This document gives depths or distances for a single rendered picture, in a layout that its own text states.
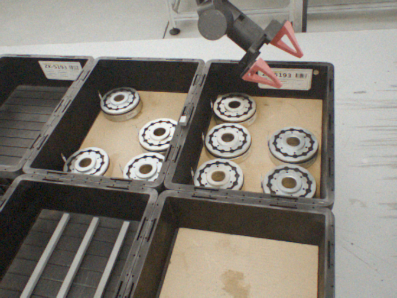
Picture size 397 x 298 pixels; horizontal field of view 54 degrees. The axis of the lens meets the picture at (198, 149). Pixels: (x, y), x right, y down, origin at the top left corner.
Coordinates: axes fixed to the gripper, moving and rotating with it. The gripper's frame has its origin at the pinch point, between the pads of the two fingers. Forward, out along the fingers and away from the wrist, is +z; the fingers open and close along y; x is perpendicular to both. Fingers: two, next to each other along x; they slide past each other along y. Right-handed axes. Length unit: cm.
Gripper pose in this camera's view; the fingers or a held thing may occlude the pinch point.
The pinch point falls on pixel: (288, 68)
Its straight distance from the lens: 85.8
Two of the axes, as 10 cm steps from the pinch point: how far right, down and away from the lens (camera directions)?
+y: 5.5, -7.3, 4.1
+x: -2.9, 2.9, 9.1
